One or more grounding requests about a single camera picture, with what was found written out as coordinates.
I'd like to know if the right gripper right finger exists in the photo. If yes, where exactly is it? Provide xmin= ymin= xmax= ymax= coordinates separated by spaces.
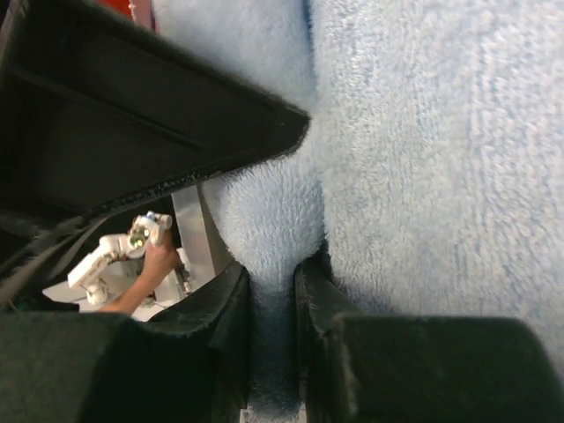
xmin=294 ymin=259 xmax=563 ymax=422

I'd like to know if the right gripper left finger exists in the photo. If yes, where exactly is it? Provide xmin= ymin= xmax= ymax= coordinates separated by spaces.
xmin=1 ymin=263 xmax=249 ymax=422

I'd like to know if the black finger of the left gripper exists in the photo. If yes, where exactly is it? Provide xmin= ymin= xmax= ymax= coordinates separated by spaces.
xmin=1 ymin=1 xmax=309 ymax=291

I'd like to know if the light blue towel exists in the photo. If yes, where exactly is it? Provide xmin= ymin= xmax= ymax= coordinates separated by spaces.
xmin=155 ymin=1 xmax=563 ymax=422

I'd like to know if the operator hand in background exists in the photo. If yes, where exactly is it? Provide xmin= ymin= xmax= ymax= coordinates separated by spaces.
xmin=142 ymin=242 xmax=180 ymax=285

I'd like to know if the white teleoperation controller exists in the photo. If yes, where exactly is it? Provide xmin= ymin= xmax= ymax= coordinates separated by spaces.
xmin=67 ymin=211 xmax=173 ymax=306

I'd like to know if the aluminium rail frame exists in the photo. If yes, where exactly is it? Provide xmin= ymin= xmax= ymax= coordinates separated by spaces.
xmin=172 ymin=186 xmax=232 ymax=291

